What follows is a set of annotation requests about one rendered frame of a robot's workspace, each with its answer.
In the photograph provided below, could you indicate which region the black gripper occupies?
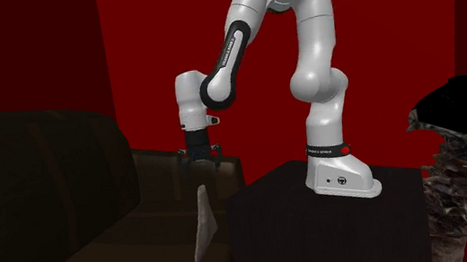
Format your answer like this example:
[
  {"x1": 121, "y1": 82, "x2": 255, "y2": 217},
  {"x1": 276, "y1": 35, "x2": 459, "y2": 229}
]
[{"x1": 173, "y1": 126, "x2": 225, "y2": 175}]

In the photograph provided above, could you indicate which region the pale grey flat wedge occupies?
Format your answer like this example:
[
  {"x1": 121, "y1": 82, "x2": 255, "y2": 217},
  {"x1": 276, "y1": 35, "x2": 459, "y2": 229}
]
[{"x1": 186, "y1": 182, "x2": 223, "y2": 262}]

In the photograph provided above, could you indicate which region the dark robot stand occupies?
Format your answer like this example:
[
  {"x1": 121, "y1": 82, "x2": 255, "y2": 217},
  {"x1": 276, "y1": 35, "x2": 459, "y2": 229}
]
[{"x1": 218, "y1": 145, "x2": 435, "y2": 262}]

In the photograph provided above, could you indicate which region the dark brown sofa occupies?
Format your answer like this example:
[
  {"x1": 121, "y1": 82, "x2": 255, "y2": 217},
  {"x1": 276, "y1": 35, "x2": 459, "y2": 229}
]
[{"x1": 0, "y1": 82, "x2": 257, "y2": 262}]

